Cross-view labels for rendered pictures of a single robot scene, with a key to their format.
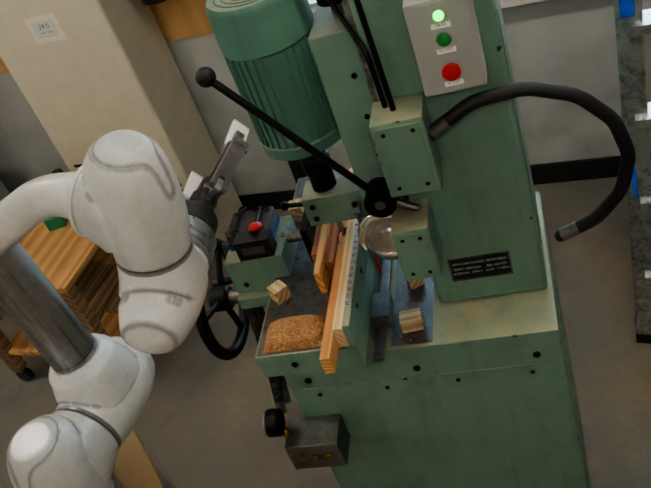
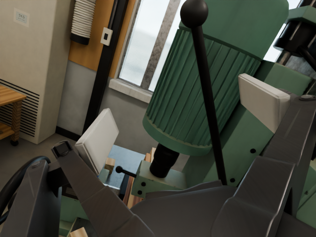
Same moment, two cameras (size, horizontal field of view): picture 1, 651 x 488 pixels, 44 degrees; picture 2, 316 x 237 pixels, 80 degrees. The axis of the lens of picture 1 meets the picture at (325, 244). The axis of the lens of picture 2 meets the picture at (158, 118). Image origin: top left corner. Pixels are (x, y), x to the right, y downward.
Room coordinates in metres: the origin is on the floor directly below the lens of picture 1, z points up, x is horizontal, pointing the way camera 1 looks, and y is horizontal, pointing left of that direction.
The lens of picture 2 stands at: (1.05, 0.20, 1.39)
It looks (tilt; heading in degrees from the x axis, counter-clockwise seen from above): 23 degrees down; 332
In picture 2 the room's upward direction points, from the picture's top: 22 degrees clockwise
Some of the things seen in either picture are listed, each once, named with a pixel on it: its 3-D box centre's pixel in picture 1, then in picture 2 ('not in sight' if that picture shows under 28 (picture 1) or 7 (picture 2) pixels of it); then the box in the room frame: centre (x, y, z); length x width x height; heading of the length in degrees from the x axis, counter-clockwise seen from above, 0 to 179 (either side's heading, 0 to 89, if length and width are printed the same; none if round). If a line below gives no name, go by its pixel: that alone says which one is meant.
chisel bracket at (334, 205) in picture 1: (340, 201); (159, 186); (1.39, -0.06, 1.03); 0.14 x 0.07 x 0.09; 70
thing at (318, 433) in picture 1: (317, 442); not in sight; (1.20, 0.18, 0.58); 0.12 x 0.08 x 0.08; 70
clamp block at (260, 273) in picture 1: (264, 254); (77, 189); (1.47, 0.13, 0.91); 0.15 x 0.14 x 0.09; 160
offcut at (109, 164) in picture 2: (296, 210); (109, 165); (1.58, 0.03, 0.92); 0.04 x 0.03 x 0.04; 167
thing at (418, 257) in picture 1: (417, 240); not in sight; (1.18, -0.16, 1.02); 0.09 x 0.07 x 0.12; 160
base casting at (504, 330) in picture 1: (419, 288); not in sight; (1.35, -0.16, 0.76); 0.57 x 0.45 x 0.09; 70
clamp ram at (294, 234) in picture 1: (298, 235); (111, 190); (1.44, 0.05, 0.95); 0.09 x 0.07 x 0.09; 160
